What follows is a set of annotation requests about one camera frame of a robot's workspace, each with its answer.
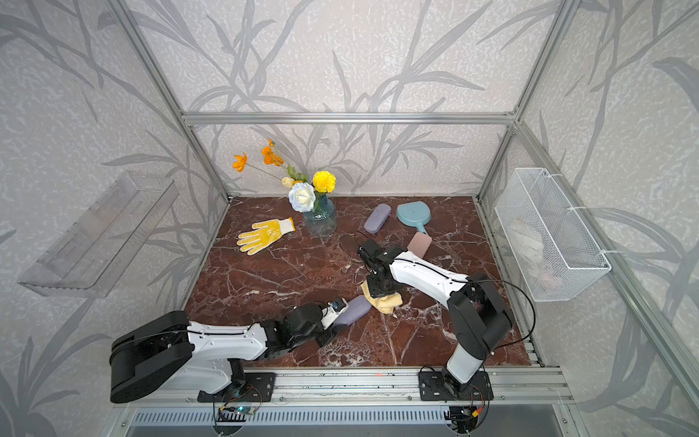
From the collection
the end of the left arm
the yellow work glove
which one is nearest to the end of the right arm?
the end of the left arm

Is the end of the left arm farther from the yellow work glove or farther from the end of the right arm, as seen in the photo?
the yellow work glove

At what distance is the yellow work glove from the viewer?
1.06 meters
